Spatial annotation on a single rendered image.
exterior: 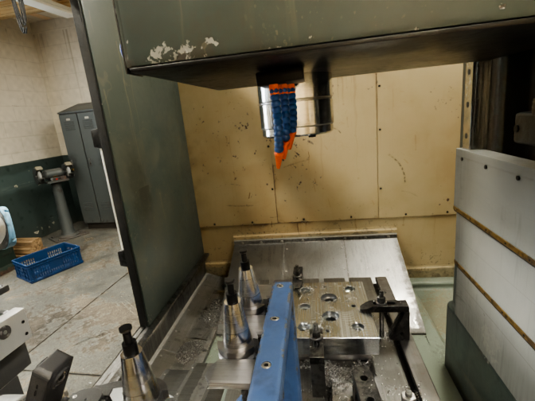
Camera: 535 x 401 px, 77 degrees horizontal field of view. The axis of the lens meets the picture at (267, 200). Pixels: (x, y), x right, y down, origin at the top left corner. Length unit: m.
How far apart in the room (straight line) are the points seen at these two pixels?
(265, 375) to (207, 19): 0.46
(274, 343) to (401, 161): 1.44
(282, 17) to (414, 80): 1.43
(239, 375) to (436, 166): 1.57
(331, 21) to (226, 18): 0.13
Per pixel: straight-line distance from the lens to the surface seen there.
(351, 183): 1.83
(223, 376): 0.53
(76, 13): 1.32
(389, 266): 1.80
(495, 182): 0.90
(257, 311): 0.63
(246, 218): 1.90
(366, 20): 0.46
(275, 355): 0.53
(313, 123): 0.70
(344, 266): 1.78
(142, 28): 0.50
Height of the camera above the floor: 1.56
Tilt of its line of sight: 14 degrees down
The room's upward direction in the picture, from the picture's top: 6 degrees counter-clockwise
